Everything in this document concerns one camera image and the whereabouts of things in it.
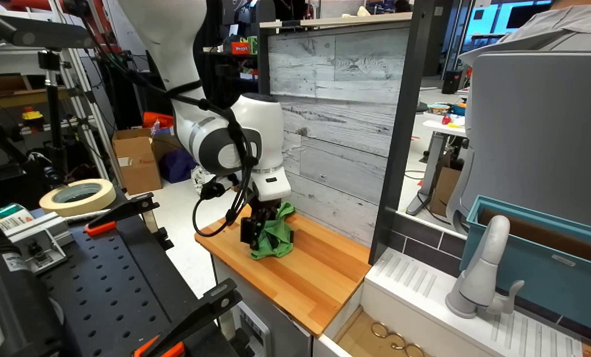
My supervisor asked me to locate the labelled small box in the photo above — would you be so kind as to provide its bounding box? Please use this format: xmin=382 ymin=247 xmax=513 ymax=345
xmin=0 ymin=202 xmax=37 ymax=234

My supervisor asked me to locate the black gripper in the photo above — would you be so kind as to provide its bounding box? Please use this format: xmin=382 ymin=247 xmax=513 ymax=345
xmin=238 ymin=194 xmax=291 ymax=249

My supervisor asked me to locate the grey wood-pattern back panel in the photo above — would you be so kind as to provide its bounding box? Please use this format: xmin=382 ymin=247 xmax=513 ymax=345
xmin=265 ymin=23 xmax=412 ymax=247

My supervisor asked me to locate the teal box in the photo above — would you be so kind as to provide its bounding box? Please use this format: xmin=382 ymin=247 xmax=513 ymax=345
xmin=458 ymin=192 xmax=591 ymax=339

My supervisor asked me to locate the small cardboard box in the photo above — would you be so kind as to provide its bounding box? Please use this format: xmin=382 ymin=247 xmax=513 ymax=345
xmin=428 ymin=164 xmax=464 ymax=218

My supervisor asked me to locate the large grey panel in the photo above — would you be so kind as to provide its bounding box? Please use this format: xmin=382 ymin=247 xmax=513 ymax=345
xmin=462 ymin=49 xmax=591 ymax=234

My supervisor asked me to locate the black vertical post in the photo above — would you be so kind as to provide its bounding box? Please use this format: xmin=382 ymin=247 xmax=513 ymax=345
xmin=368 ymin=0 xmax=458 ymax=265

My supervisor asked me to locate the person in grey shirt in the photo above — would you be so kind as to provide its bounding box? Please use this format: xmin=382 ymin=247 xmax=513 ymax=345
xmin=458 ymin=0 xmax=591 ymax=67

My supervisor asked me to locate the blue computer monitor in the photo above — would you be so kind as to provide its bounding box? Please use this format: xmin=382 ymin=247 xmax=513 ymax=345
xmin=464 ymin=0 xmax=555 ymax=43

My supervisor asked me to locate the orange object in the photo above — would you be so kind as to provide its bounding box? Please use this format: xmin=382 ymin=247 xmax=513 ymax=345
xmin=140 ymin=109 xmax=176 ymax=130

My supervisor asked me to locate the grey toy faucet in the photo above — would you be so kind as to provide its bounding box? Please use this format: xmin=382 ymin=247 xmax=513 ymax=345
xmin=442 ymin=212 xmax=527 ymax=323

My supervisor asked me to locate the white table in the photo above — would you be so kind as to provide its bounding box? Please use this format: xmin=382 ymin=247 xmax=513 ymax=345
xmin=402 ymin=116 xmax=470 ymax=216

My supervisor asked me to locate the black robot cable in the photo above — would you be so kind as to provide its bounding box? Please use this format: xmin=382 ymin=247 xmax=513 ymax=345
xmin=190 ymin=61 xmax=261 ymax=239

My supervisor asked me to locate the black orange bar clamp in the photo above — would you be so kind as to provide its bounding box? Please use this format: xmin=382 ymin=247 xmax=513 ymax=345
xmin=130 ymin=275 xmax=253 ymax=357
xmin=81 ymin=192 xmax=176 ymax=251

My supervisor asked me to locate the wooden counter top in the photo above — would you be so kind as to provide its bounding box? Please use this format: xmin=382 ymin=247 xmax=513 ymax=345
xmin=194 ymin=204 xmax=372 ymax=337

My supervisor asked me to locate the beige masking tape roll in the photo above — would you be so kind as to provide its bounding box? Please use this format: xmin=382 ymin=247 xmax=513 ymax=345
xmin=37 ymin=176 xmax=119 ymax=218

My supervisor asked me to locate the blue bag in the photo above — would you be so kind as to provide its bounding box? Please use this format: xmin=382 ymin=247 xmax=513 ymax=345
xmin=158 ymin=146 xmax=196 ymax=184

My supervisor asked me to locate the beige sink basin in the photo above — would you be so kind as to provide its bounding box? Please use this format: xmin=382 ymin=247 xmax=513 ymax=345
xmin=317 ymin=279 xmax=442 ymax=357

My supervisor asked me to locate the silver metal block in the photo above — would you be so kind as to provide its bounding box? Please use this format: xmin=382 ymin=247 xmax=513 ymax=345
xmin=4 ymin=226 xmax=69 ymax=275

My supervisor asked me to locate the black camera tripod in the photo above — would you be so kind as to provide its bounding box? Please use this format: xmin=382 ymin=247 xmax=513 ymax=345
xmin=35 ymin=47 xmax=69 ymax=186

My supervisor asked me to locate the white ribbed drain board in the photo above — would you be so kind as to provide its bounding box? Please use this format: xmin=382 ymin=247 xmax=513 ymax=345
xmin=363 ymin=245 xmax=585 ymax=357

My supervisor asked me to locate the black perforated board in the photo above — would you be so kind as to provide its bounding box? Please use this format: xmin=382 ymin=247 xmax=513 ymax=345
xmin=33 ymin=210 xmax=244 ymax=357

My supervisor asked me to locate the black equipment case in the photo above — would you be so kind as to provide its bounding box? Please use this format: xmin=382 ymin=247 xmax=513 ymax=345
xmin=0 ymin=216 xmax=65 ymax=357

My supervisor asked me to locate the green towel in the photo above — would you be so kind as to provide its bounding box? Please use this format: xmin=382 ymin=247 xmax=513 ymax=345
xmin=249 ymin=198 xmax=299 ymax=261

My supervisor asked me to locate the black stereo camera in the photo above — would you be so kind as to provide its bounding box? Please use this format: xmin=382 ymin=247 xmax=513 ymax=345
xmin=0 ymin=13 xmax=93 ymax=51

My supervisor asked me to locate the large cardboard box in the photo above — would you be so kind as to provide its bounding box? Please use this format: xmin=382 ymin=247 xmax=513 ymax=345
xmin=111 ymin=126 xmax=164 ymax=196

